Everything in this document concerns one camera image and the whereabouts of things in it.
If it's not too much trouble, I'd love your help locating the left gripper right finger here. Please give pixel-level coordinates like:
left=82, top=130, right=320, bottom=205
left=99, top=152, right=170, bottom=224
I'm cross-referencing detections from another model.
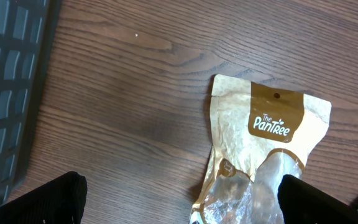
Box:
left=277, top=175, right=358, bottom=224

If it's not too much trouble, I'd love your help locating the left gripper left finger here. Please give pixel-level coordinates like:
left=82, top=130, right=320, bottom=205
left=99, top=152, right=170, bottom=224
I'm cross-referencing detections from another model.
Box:
left=0, top=171, right=88, bottom=224

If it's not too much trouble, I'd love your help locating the brown Pantree snack bag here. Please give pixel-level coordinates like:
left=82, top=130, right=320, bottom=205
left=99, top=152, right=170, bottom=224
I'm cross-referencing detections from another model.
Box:
left=189, top=74, right=332, bottom=223

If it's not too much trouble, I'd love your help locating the dark grey plastic basket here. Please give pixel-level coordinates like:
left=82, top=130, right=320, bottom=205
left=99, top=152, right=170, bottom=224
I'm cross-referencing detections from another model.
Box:
left=0, top=0, right=62, bottom=206

